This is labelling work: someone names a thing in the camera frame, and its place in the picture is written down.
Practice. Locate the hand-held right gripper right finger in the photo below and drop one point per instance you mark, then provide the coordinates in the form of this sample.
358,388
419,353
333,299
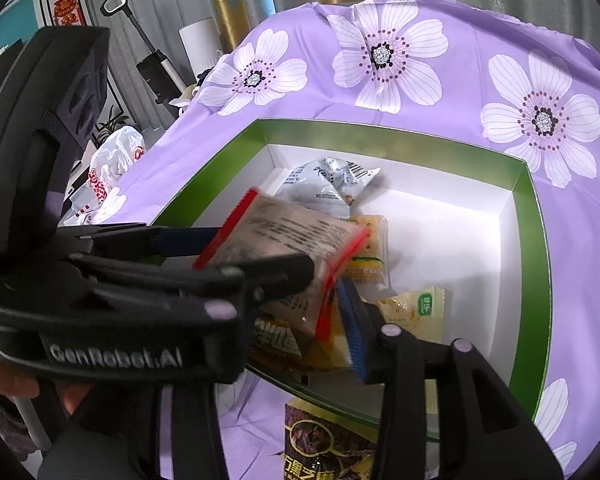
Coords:
355,340

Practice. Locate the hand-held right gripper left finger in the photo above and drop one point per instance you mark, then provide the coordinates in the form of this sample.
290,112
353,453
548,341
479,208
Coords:
180,440

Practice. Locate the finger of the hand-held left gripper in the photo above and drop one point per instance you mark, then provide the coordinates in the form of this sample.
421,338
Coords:
185,241
280,272

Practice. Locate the orange rice cracker packet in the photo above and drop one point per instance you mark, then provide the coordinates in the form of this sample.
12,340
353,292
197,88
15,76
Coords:
330,355

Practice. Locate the beige red-edged snack packet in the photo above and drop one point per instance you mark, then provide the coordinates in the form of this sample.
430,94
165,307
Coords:
295,230

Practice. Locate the orange panda snack packet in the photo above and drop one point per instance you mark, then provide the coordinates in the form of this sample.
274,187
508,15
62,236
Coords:
277,342

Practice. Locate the soda cracker packet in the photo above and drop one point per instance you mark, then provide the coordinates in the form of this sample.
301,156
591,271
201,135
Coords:
372,255

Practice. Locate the green cardboard box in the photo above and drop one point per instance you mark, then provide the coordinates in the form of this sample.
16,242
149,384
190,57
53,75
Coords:
530,270

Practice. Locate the person's left hand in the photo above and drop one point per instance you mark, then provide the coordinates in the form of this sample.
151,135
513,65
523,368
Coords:
0,372

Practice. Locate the pale yellow snack packet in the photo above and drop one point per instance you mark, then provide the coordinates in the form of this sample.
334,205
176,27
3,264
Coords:
410,317

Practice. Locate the white plastic bag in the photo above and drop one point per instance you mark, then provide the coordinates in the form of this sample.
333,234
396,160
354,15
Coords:
107,160

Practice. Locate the potted plant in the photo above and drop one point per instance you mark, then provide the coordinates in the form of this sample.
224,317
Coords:
112,122

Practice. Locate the white snack packet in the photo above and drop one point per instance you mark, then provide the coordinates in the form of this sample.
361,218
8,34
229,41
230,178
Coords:
325,180

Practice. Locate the dark sesame snack packet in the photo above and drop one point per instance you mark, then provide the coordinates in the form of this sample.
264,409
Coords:
320,445

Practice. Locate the upright vacuum cleaner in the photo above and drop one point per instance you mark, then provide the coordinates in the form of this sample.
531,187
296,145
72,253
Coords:
155,67

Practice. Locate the white appliance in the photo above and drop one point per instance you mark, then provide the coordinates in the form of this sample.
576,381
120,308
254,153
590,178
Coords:
200,45

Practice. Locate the purple floral cloth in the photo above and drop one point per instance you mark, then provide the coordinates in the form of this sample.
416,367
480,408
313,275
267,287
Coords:
455,125

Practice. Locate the teal wall picture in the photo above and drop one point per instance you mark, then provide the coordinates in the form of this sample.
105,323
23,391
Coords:
15,20

